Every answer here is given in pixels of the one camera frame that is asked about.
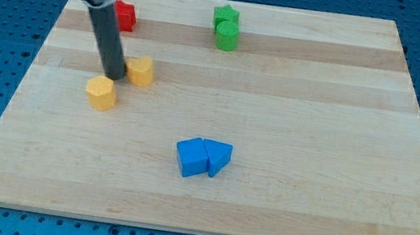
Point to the yellow heart block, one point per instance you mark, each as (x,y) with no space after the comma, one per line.
(140,71)

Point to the blue cube block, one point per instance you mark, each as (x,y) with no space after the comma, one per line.
(192,157)

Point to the red star block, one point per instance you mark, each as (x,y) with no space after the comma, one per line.
(126,15)

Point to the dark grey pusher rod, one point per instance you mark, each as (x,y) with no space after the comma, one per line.
(107,34)

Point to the green star block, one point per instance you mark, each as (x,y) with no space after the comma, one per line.
(225,13)

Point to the wooden board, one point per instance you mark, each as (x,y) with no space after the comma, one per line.
(319,107)

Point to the blue triangle block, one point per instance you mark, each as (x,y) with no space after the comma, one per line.
(219,155)

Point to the green cylinder block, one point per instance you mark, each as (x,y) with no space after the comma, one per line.
(226,37)

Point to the yellow hexagon block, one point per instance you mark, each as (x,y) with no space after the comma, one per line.
(101,93)

